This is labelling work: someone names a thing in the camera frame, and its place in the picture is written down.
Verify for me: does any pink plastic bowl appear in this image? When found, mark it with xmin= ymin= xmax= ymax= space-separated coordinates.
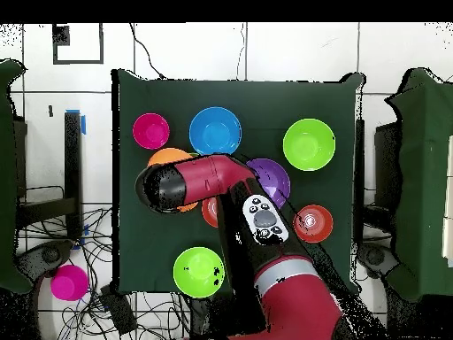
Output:
xmin=132 ymin=112 xmax=171 ymax=151

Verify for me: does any orange-red plastic bowl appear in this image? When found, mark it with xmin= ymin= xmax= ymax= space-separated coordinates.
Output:
xmin=292 ymin=204 xmax=334 ymax=244
xmin=201 ymin=196 xmax=220 ymax=228

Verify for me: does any grey square floor frame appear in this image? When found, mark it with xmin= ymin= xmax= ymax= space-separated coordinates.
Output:
xmin=51 ymin=23 xmax=105 ymax=66

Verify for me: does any large orange plastic bowl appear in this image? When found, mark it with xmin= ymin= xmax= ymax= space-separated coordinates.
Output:
xmin=147 ymin=147 xmax=200 ymax=213

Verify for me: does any green plastic bowl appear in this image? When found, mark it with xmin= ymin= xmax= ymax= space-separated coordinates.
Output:
xmin=281 ymin=118 xmax=336 ymax=172
xmin=173 ymin=246 xmax=226 ymax=299

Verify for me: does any pink plastic cup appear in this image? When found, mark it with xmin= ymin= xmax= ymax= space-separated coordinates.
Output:
xmin=50 ymin=264 xmax=89 ymax=302

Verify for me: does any green cloth side table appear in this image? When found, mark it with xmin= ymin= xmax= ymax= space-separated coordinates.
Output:
xmin=384 ymin=66 xmax=453 ymax=304
xmin=0 ymin=58 xmax=33 ymax=295

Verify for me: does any blue plastic bowl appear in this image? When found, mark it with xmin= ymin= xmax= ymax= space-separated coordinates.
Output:
xmin=188 ymin=106 xmax=243 ymax=158

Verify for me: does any purple plastic bowl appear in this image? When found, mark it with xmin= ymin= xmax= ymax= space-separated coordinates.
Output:
xmin=245 ymin=158 xmax=292 ymax=210

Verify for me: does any black pedestal foot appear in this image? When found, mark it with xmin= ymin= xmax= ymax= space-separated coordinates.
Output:
xmin=17 ymin=240 xmax=75 ymax=281
xmin=357 ymin=242 xmax=401 ymax=281

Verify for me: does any dark green tablecloth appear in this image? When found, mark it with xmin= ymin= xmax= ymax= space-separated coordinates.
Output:
xmin=111 ymin=68 xmax=365 ymax=298

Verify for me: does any black post with blue tape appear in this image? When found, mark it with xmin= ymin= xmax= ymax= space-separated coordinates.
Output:
xmin=64 ymin=108 xmax=88 ymax=242

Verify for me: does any black power brick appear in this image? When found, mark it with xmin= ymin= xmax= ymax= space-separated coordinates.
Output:
xmin=100 ymin=284 xmax=137 ymax=336

